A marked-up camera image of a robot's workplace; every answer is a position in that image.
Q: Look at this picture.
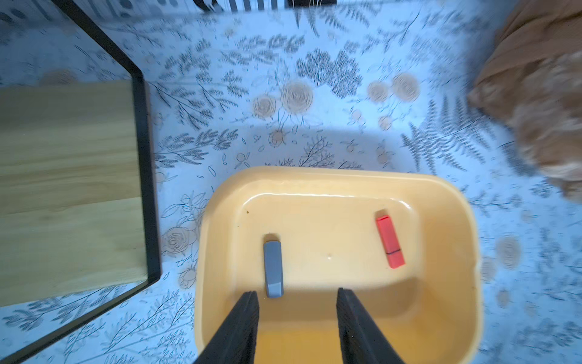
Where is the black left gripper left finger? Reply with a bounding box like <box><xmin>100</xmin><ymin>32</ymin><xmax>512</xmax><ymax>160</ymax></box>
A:
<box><xmin>194</xmin><ymin>291</ymin><xmax>259</xmax><ymax>364</ymax></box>

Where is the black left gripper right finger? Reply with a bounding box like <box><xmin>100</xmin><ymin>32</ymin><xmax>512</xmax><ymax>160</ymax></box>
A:
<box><xmin>336</xmin><ymin>288</ymin><xmax>405</xmax><ymax>364</ymax></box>

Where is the red usb flash drive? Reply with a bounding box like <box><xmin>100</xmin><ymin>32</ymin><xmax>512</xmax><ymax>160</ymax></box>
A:
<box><xmin>376</xmin><ymin>215</ymin><xmax>406</xmax><ymax>269</ymax></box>

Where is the grey usb flash drive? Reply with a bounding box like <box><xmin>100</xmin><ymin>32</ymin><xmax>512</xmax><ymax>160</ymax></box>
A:
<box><xmin>263</xmin><ymin>241</ymin><xmax>284</xmax><ymax>299</ymax></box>

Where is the yellow plastic storage box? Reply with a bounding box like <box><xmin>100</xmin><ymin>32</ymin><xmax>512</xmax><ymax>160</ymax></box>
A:
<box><xmin>195</xmin><ymin>166</ymin><xmax>483</xmax><ymax>363</ymax></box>

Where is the brown teddy bear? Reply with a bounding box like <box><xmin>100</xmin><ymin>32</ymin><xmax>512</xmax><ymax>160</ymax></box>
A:
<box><xmin>468</xmin><ymin>1</ymin><xmax>581</xmax><ymax>203</ymax></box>

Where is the striped black white object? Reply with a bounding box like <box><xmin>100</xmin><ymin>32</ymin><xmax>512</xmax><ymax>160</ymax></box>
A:
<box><xmin>193</xmin><ymin>0</ymin><xmax>338</xmax><ymax>13</ymax></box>

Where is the wooden shelf black frame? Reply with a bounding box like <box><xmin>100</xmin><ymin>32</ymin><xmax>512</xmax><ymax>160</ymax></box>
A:
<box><xmin>1</xmin><ymin>1</ymin><xmax>162</xmax><ymax>363</ymax></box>

